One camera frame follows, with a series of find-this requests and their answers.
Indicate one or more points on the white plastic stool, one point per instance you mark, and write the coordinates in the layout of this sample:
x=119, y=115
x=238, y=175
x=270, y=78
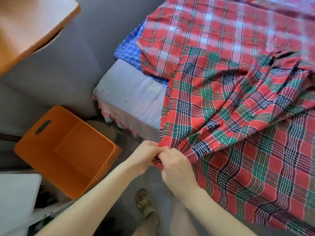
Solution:
x=17, y=199

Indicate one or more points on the person's left hand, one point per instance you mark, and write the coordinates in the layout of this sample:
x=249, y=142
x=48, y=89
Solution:
x=145, y=155

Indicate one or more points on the person's right leg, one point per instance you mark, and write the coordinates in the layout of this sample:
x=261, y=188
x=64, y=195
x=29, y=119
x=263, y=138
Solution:
x=177, y=226

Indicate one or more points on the person's leg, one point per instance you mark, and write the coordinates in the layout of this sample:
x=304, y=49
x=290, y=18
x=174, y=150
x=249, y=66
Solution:
x=177, y=226
x=145, y=229

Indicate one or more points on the white bed sheet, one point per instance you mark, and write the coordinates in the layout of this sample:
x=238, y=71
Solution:
x=133, y=91

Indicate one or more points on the person's left forearm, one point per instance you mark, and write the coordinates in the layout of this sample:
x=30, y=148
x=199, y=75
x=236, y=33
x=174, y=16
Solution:
x=88, y=209

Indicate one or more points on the orange plastic storage bin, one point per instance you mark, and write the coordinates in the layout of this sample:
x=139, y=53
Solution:
x=74, y=154

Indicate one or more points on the red white plaid cloth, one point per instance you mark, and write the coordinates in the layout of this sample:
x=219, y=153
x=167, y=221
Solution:
x=206, y=27

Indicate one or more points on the blue checked cloth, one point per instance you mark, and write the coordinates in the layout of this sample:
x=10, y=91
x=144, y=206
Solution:
x=130, y=46

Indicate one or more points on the pink fringed bed skirt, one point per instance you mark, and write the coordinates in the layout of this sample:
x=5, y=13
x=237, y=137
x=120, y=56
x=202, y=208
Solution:
x=104, y=115

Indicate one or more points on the person's left leg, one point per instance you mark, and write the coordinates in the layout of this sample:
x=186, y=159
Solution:
x=145, y=229

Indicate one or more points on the person's right forearm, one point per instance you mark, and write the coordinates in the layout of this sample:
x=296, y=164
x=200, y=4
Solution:
x=216, y=218

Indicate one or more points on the red green plaid cloth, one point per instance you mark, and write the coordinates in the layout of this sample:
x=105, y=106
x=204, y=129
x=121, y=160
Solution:
x=236, y=120

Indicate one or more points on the olive sandal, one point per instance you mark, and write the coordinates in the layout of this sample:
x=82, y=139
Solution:
x=145, y=204

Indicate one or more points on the person's right hand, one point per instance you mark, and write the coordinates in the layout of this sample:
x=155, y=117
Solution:
x=177, y=174

